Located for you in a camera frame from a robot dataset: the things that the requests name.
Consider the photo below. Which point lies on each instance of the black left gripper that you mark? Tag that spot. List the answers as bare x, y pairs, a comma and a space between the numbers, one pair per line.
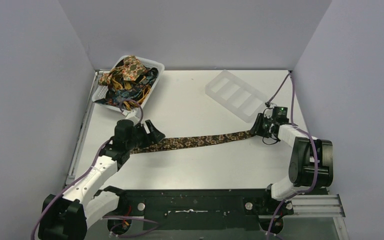
147, 136

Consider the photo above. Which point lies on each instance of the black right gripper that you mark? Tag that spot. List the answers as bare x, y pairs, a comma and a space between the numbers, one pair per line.
256, 129

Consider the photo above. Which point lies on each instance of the brown floral tie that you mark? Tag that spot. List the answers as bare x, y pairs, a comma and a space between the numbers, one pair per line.
179, 143

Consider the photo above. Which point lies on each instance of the clear compartment tray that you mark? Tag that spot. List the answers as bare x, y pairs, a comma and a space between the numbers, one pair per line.
236, 95

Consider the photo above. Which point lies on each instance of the white plastic basket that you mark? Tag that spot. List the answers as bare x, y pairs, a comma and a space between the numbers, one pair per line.
100, 92

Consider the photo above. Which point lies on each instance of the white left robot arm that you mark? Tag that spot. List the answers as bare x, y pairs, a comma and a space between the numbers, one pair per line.
69, 214

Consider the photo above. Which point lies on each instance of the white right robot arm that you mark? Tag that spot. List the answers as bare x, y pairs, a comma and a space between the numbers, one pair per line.
311, 161

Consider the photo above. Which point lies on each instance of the dark blue patterned tie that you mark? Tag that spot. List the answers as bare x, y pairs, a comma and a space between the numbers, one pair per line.
152, 73

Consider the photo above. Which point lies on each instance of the yellow striped tie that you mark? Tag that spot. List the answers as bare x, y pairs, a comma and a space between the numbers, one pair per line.
121, 91

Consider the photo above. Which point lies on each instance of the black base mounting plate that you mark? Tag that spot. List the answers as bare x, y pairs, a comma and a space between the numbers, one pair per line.
200, 209

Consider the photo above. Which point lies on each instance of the orange paisley tie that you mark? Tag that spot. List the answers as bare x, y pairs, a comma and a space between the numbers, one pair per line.
130, 70

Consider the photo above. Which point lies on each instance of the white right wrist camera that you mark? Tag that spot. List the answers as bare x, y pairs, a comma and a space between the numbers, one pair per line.
268, 112

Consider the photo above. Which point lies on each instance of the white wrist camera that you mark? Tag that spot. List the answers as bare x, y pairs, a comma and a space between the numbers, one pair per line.
268, 112
134, 116

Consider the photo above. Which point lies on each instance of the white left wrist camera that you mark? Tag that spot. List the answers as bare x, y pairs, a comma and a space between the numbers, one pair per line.
134, 116

